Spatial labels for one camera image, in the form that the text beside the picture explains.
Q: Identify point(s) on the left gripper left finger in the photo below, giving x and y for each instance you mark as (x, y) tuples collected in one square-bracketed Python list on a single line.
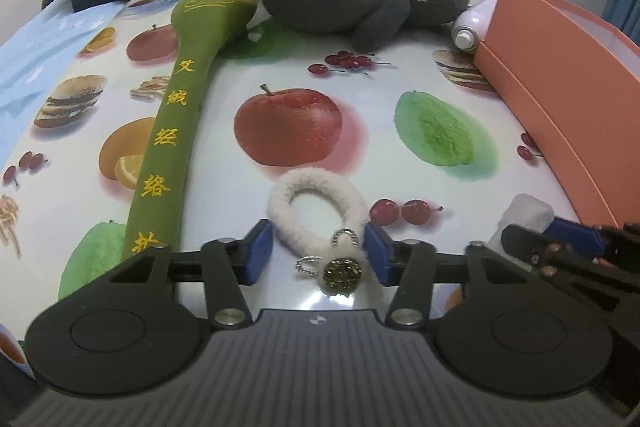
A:
[(228, 264)]

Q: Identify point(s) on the fruit print table cloth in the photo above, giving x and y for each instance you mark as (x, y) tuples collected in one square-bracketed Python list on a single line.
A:
[(392, 123)]

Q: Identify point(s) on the orange cardboard box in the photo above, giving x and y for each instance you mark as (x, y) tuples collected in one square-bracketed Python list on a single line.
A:
[(572, 80)]

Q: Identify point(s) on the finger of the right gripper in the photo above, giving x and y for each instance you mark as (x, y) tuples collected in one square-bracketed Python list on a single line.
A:
[(586, 241)]

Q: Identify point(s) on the white spray bottle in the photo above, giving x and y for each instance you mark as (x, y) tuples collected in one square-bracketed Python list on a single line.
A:
[(470, 28)]

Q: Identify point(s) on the green fabric massage hammer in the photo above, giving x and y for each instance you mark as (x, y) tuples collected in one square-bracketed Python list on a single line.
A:
[(203, 28)]

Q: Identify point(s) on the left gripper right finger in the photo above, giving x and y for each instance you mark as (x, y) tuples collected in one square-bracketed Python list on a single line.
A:
[(410, 267)]

